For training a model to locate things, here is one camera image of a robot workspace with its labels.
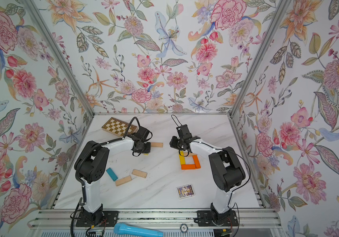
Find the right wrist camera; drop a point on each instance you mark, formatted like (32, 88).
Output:
(183, 132)

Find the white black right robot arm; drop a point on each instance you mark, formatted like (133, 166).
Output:
(229, 171)

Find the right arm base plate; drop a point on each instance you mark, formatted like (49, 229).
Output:
(208, 218)

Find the blue microphone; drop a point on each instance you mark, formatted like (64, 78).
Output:
(123, 229)

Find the orange block front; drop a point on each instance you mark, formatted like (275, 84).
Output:
(188, 167)

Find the aluminium front rail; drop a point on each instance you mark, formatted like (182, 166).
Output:
(250, 218)

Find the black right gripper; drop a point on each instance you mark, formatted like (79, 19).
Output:
(173, 144)

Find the wooden folding chessboard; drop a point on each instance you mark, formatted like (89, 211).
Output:
(118, 127)

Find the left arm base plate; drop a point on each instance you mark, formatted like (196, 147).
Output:
(104, 218)

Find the playing card box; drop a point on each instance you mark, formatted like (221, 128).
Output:
(185, 191)

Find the orange block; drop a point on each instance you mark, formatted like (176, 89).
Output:
(188, 167)
(196, 162)

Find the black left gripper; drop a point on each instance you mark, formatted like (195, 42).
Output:
(148, 149)

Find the teal block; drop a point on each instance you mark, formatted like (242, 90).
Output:
(112, 174)

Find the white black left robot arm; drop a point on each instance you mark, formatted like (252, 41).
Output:
(91, 166)

